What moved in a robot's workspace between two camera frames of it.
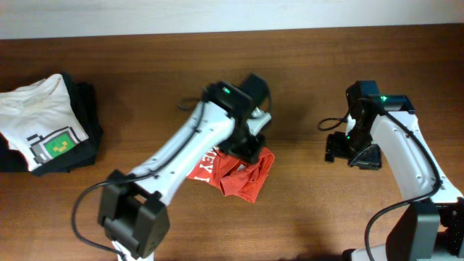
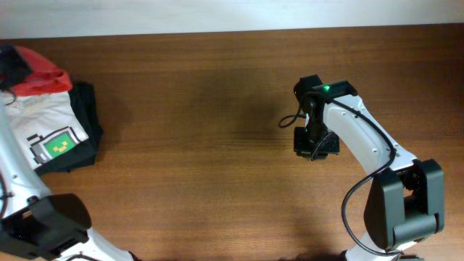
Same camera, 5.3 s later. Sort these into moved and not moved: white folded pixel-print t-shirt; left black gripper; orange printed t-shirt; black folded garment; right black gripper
Moved: orange printed t-shirt; right black gripper; left black gripper
Not moved: black folded garment; white folded pixel-print t-shirt
